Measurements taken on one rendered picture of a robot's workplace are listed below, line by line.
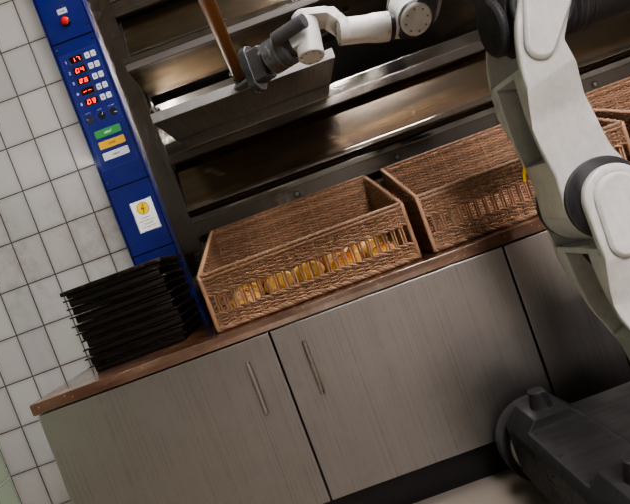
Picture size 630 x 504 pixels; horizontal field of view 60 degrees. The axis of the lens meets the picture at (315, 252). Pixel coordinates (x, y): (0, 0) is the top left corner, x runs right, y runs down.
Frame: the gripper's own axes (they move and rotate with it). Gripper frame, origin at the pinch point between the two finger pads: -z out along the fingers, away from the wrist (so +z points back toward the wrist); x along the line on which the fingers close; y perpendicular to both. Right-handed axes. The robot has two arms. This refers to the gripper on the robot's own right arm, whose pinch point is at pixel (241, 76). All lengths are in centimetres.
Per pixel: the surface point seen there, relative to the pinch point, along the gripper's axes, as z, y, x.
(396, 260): 24, 1, 60
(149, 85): -43.4, 10.6, -17.7
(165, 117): -23.9, -8.0, 1.2
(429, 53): 31, 64, 4
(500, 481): 31, -1, 120
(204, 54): -22.6, 17.3, -18.7
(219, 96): -10.4, 1.3, 0.9
